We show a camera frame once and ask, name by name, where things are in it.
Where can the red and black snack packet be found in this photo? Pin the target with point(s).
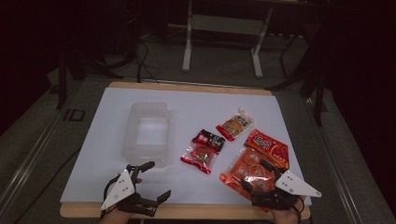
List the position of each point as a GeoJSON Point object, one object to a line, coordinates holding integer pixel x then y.
{"type": "Point", "coordinates": [202, 152]}

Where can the person's left hand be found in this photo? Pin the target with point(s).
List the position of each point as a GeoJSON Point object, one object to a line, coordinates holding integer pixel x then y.
{"type": "Point", "coordinates": [115, 217]}

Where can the white paper sheet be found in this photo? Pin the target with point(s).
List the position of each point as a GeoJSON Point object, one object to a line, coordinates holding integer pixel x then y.
{"type": "Point", "coordinates": [193, 105]}

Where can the beige and red snack pouch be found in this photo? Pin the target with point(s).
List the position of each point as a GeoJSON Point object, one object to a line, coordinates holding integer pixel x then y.
{"type": "Point", "coordinates": [235, 124]}

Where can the person's right hand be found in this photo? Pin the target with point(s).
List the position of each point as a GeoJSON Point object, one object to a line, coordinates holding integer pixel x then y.
{"type": "Point", "coordinates": [288, 217]}

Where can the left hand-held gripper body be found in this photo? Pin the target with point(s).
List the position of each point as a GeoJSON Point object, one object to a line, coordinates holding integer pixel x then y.
{"type": "Point", "coordinates": [123, 189]}

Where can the metal floor rail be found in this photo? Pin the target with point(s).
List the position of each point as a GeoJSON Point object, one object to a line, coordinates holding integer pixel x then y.
{"type": "Point", "coordinates": [28, 161]}
{"type": "Point", "coordinates": [336, 161]}

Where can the orange snack packet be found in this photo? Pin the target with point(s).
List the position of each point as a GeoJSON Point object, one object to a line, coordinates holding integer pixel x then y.
{"type": "Point", "coordinates": [267, 146]}

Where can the black stand legs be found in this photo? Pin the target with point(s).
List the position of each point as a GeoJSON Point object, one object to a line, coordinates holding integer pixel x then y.
{"type": "Point", "coordinates": [311, 77]}
{"type": "Point", "coordinates": [93, 67]}

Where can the clear plastic container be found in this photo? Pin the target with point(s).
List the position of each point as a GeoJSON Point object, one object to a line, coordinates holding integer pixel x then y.
{"type": "Point", "coordinates": [148, 133]}

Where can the white metal desk frame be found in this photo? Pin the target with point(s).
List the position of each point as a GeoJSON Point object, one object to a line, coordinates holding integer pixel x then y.
{"type": "Point", "coordinates": [224, 25]}

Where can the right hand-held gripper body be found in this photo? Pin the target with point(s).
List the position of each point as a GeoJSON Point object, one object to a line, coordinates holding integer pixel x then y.
{"type": "Point", "coordinates": [292, 185]}

